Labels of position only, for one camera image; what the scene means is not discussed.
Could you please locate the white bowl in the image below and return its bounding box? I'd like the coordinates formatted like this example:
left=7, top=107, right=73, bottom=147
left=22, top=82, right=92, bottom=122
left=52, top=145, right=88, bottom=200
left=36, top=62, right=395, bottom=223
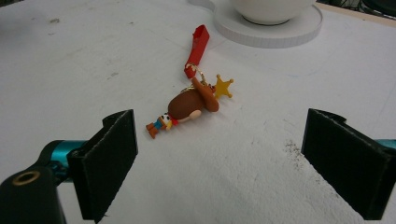
left=229, top=0, right=318, bottom=26

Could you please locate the white round board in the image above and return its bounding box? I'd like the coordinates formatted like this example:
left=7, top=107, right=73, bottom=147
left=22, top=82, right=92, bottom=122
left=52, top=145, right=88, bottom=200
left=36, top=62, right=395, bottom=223
left=187, top=0, right=324, bottom=49

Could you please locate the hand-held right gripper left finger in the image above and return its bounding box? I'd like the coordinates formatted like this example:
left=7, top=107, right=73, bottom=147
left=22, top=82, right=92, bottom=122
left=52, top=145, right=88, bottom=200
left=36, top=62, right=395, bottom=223
left=66, top=108, right=139, bottom=224

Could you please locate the cowboy figure keychain red strap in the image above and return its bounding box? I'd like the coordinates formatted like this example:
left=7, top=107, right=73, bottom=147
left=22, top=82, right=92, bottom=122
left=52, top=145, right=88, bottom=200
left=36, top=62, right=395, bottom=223
left=145, top=24, right=235, bottom=140

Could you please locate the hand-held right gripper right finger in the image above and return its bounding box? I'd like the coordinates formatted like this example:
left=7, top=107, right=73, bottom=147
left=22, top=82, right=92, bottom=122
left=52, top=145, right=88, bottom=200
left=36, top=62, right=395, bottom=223
left=301, top=107, right=396, bottom=221

